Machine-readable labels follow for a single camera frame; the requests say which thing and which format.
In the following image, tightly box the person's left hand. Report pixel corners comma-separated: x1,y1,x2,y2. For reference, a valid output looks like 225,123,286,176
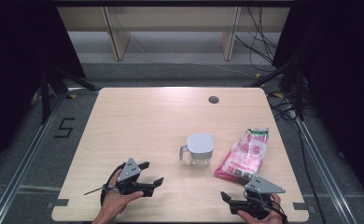
100,170,145,216

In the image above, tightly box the bundle of black cables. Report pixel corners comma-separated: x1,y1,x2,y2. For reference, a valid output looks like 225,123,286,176
234,7,280,74

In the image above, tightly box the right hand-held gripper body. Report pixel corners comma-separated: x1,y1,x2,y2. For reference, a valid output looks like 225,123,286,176
230,175,287,220

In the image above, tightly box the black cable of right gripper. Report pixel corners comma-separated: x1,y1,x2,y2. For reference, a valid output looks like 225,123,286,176
245,189,289,224

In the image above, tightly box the person's right hand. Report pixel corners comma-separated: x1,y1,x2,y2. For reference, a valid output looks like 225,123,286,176
237,193,284,224

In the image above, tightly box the black metal stand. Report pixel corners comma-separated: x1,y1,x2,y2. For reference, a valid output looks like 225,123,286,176
245,59,306,121
39,64,101,125

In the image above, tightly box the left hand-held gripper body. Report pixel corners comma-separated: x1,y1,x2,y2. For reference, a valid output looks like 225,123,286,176
116,158,156,198

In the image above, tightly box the black curtain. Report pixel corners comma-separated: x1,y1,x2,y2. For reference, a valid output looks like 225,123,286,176
273,0,364,203
0,0,87,176

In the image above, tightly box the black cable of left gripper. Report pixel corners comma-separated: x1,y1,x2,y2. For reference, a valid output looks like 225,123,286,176
100,162,127,206

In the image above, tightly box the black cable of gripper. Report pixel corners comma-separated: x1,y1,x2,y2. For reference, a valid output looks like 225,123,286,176
100,162,127,206
245,189,289,224

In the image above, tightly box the pink and white sugar bag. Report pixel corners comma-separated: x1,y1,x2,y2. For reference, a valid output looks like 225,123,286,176
214,127,270,182

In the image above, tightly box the thin white cable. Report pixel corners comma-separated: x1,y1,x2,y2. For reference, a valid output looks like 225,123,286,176
130,36,257,78

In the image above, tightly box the metal floor rail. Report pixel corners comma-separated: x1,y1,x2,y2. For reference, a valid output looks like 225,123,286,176
294,117,358,224
0,92,66,224

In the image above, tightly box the grey zip tie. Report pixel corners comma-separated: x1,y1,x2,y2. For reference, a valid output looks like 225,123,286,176
83,186,105,197

